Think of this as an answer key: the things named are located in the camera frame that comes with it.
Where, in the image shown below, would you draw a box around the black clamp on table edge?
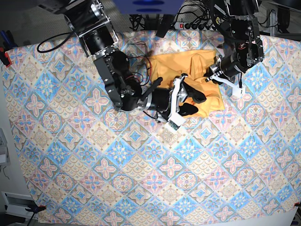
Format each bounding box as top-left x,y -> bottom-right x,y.
156,14 -> 174,38

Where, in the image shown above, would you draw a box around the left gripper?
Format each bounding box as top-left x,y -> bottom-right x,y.
205,55 -> 247,85

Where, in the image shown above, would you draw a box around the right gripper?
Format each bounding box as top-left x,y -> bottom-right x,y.
141,77 -> 206,122

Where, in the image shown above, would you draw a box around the yellow T-shirt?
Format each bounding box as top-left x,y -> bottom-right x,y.
147,49 -> 225,118

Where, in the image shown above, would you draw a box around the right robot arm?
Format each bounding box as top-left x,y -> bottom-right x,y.
39,0 -> 206,123

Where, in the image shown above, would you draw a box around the tangled black cables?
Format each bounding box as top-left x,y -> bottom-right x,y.
128,0 -> 226,31

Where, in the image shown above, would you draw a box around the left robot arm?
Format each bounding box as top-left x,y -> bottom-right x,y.
205,0 -> 264,87

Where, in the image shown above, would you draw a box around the aluminium rail with clamp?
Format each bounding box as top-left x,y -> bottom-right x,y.
1,191 -> 46,219

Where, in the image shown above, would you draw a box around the red clamp left edge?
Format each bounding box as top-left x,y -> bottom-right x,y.
0,47 -> 12,67

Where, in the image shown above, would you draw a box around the blue patterned tablecloth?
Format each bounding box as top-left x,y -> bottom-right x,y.
0,36 -> 301,226

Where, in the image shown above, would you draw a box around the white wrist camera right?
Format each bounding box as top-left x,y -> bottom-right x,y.
165,73 -> 188,131

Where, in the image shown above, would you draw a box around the white power strip red switch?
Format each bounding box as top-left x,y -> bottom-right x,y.
174,21 -> 216,31

